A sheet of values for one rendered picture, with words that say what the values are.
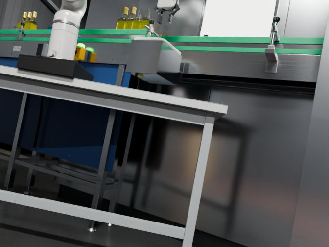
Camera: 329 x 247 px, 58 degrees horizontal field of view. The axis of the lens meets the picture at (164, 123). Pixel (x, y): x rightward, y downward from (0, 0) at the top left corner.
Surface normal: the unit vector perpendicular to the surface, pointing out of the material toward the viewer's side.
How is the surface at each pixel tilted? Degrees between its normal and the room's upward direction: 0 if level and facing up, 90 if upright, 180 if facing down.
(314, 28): 90
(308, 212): 90
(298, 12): 90
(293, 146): 90
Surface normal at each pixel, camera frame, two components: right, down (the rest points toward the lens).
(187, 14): -0.44, -0.13
